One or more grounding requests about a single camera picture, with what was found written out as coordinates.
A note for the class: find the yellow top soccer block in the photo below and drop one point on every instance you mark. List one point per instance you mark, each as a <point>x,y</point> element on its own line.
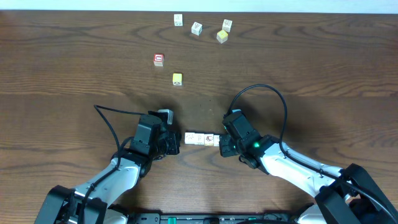
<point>177,79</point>

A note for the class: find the yellow top far block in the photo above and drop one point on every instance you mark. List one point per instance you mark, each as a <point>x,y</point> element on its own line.
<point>222,36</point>

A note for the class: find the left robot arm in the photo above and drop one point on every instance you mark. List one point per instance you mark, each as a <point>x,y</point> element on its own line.
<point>90,202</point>

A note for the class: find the teal edged white block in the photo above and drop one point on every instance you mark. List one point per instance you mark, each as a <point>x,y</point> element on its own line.
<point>216,140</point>

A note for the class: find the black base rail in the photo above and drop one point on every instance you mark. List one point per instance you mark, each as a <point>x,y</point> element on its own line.
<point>158,218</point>

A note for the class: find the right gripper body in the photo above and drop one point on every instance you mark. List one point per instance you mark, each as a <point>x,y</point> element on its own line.
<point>229,147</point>

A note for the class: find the white block brown picture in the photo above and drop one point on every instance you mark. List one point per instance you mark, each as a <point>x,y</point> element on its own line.
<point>208,139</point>

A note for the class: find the green edged white block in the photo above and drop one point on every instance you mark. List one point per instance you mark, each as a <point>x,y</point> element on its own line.
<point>190,138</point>

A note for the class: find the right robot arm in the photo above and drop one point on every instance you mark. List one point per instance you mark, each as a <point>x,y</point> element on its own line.
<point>347,195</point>

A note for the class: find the white block number three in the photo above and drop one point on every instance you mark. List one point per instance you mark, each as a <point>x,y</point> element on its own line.
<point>196,28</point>

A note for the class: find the red top block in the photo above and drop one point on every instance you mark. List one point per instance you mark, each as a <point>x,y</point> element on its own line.
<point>158,60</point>

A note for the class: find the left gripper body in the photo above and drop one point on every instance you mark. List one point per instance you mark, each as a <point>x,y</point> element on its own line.
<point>173,142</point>

